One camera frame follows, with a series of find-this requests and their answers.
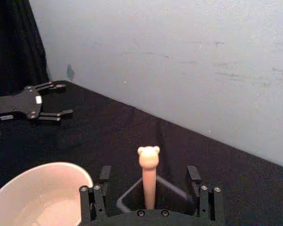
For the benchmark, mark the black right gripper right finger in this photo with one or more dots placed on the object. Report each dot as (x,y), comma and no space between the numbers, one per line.
(208,202)

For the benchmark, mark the black hanging curtain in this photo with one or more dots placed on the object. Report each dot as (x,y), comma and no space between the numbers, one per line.
(14,47)

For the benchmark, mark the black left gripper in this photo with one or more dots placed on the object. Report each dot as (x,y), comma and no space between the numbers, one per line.
(19,103)

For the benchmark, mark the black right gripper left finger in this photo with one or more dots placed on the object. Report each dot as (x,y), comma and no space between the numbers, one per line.
(93,202)

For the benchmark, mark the cream bear-headed spoon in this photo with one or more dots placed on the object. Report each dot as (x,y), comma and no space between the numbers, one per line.
(148,169)

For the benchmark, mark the pinkish white bowl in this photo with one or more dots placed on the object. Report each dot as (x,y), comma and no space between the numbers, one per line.
(33,193)

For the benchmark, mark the black table cloth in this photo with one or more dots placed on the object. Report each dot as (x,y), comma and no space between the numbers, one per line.
(108,131)

